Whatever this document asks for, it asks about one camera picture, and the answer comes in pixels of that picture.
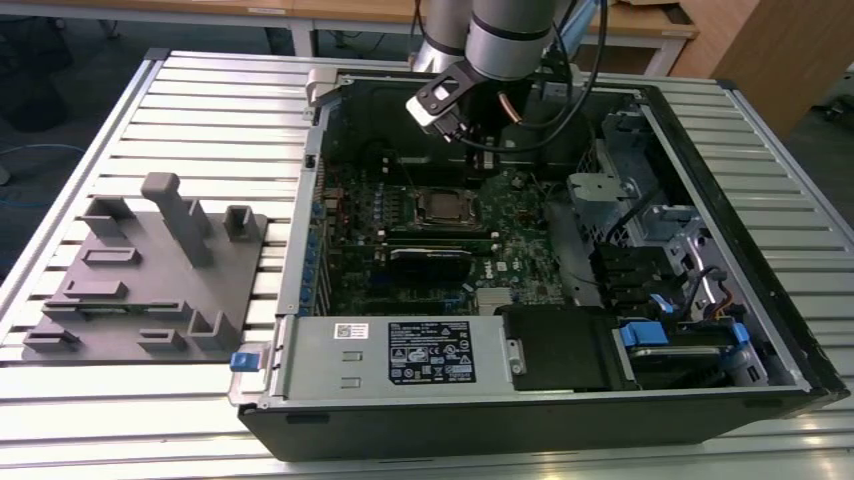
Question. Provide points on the silver-topped CPU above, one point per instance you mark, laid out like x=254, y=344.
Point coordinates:
x=446, y=206

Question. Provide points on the CPU socket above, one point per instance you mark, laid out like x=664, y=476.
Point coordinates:
x=418, y=224

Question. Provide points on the black RAM slot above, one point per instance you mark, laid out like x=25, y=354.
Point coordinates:
x=434, y=231

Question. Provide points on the green motherboard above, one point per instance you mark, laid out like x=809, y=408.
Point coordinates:
x=534, y=240

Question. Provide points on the black graphics card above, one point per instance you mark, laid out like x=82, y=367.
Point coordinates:
x=428, y=272

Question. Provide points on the silver drive cage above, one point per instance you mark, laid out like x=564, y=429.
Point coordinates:
x=670, y=227

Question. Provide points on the silver finned heat sink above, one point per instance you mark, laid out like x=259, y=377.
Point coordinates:
x=497, y=296

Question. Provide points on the wooden cabinet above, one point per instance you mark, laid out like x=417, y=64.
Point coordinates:
x=768, y=50

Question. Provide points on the blue plastic clip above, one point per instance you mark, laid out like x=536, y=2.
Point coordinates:
x=739, y=334
x=657, y=302

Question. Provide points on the black fan shroud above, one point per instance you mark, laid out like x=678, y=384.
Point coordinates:
x=561, y=350

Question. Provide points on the silver power supply unit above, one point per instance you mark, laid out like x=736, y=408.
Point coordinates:
x=321, y=360

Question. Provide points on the grey parts rack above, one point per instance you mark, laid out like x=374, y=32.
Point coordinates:
x=167, y=300

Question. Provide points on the blue case latch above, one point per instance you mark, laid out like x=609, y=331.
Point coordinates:
x=242, y=361

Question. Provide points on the black PC case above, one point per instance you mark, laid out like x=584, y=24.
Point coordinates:
x=534, y=435

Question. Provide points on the green RAM stick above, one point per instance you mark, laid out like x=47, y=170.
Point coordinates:
x=114, y=310

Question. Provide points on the black office chair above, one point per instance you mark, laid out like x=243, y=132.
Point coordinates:
x=34, y=75

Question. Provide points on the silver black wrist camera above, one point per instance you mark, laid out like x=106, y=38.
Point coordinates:
x=434, y=102

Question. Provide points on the silver metal bracket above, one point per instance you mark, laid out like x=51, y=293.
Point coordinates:
x=597, y=185

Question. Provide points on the wooden desk white frame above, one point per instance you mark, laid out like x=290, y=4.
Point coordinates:
x=167, y=4
x=641, y=25

